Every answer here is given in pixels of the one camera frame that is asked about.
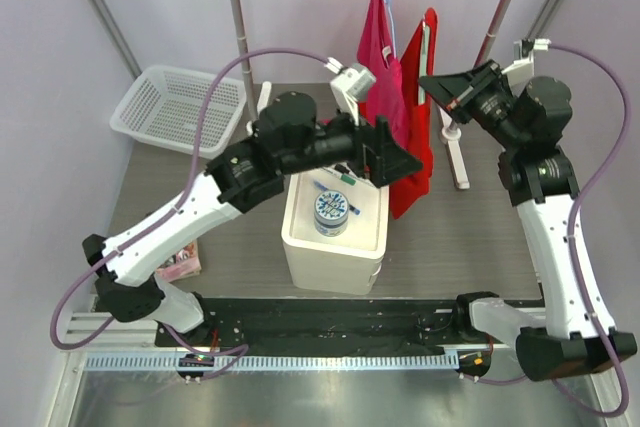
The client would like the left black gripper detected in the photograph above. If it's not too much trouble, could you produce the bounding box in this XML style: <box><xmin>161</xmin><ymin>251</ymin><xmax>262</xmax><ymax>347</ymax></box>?
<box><xmin>280</xmin><ymin>97</ymin><xmax>423</xmax><ymax>188</ymax></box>

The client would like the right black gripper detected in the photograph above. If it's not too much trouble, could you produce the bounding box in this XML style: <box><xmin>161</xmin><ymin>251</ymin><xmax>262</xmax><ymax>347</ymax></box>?
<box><xmin>420</xmin><ymin>59</ymin><xmax>528</xmax><ymax>150</ymax></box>

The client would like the red t shirt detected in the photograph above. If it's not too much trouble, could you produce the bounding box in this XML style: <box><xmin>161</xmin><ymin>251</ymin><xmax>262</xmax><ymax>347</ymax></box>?
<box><xmin>389</xmin><ymin>7</ymin><xmax>438</xmax><ymax>219</ymax></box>

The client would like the mint green hanger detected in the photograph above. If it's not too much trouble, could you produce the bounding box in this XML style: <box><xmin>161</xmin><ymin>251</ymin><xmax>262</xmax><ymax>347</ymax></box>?
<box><xmin>417</xmin><ymin>20</ymin><xmax>431</xmax><ymax>105</ymax></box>

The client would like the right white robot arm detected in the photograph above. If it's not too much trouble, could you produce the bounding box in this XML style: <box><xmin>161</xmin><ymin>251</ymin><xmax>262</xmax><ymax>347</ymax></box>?
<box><xmin>418</xmin><ymin>61</ymin><xmax>638</xmax><ymax>381</ymax></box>

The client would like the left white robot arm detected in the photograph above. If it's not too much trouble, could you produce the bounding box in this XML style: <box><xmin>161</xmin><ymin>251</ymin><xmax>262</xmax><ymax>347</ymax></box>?
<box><xmin>83</xmin><ymin>92</ymin><xmax>423</xmax><ymax>346</ymax></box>

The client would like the pink t shirt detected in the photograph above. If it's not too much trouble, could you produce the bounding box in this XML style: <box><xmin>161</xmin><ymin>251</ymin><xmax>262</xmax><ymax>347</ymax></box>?
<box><xmin>356</xmin><ymin>0</ymin><xmax>409</xmax><ymax>148</ymax></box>

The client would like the green capped white marker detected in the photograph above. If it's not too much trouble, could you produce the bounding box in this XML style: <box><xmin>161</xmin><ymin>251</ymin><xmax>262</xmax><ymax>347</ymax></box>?
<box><xmin>322</xmin><ymin>167</ymin><xmax>356</xmax><ymax>186</ymax></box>

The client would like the blue ballpoint pen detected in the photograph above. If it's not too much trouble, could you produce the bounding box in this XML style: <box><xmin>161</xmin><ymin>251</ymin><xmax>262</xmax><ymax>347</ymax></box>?
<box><xmin>312</xmin><ymin>180</ymin><xmax>361</xmax><ymax>215</ymax></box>

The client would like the blue patterned round tin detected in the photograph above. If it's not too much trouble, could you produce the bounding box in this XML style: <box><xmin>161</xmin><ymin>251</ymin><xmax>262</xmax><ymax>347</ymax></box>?
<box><xmin>313</xmin><ymin>190</ymin><xmax>350</xmax><ymax>237</ymax></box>

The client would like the white foam box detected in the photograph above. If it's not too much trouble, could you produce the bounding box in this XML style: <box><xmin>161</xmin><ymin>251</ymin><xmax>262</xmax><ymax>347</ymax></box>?
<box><xmin>281</xmin><ymin>169</ymin><xmax>389</xmax><ymax>295</ymax></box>

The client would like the pink illustrated book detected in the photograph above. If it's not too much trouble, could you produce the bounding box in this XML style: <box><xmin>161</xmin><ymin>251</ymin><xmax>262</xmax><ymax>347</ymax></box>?
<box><xmin>156</xmin><ymin>241</ymin><xmax>202</xmax><ymax>282</ymax></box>

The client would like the white plastic basket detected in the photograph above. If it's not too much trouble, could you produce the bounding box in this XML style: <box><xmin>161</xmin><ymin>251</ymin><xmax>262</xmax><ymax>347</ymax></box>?
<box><xmin>109</xmin><ymin>65</ymin><xmax>246</xmax><ymax>159</ymax></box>

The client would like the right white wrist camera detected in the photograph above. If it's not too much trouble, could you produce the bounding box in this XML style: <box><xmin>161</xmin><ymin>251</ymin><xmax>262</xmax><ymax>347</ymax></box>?
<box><xmin>502</xmin><ymin>38</ymin><xmax>551</xmax><ymax>87</ymax></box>

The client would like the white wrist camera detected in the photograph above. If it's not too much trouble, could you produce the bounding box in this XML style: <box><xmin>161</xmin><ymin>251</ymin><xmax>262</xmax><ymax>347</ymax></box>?
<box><xmin>325</xmin><ymin>57</ymin><xmax>376</xmax><ymax>125</ymax></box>
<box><xmin>502</xmin><ymin>38</ymin><xmax>551</xmax><ymax>87</ymax></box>

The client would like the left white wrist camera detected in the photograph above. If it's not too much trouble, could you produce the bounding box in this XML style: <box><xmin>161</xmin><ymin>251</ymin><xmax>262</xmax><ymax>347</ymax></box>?
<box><xmin>325</xmin><ymin>57</ymin><xmax>376</xmax><ymax>125</ymax></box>

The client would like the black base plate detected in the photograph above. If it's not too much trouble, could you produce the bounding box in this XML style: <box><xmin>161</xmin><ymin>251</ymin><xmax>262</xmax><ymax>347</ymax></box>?
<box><xmin>181</xmin><ymin>298</ymin><xmax>489</xmax><ymax>357</ymax></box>

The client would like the white slotted cable duct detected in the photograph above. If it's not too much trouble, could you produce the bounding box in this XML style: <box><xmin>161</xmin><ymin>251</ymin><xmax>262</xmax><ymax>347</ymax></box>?
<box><xmin>85</xmin><ymin>351</ymin><xmax>459</xmax><ymax>373</ymax></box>

